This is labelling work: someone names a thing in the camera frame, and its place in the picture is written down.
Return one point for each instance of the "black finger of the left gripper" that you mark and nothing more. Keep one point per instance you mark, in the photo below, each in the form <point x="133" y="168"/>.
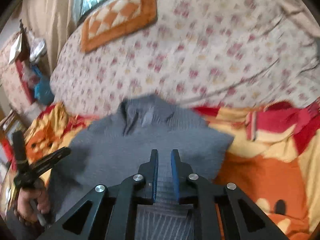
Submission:
<point x="46" y="163"/>
<point x="19" y="148"/>

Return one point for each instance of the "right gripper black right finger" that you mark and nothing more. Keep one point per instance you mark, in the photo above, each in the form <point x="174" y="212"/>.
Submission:
<point x="183" y="189"/>

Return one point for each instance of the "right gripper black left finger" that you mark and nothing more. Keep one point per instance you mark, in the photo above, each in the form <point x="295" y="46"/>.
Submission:
<point x="149" y="171"/>

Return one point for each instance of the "grey striped knit sweater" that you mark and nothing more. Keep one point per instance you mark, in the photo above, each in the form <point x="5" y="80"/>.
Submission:
<point x="112" y="149"/>

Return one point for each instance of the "person's left hand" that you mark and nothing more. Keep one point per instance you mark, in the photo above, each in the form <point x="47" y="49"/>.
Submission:
<point x="31" y="202"/>

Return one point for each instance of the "blue plastic bag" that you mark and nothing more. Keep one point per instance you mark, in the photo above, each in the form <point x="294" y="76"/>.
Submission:
<point x="42" y="91"/>

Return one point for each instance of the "cluttered wooden bedside shelf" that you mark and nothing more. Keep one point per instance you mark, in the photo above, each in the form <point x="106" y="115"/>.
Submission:
<point x="18" y="77"/>

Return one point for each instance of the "red orange cartoon blanket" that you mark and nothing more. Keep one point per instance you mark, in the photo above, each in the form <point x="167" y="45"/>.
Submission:
<point x="274" y="156"/>

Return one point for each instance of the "floral white bed quilt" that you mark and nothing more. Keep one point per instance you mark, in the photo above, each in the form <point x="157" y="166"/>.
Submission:
<point x="234" y="53"/>

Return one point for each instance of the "beige curtain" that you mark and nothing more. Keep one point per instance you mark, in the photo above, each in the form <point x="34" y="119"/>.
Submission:
<point x="51" y="20"/>

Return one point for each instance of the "orange checkered pillow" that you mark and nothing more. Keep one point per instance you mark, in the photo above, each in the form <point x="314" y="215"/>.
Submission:
<point x="114" y="20"/>

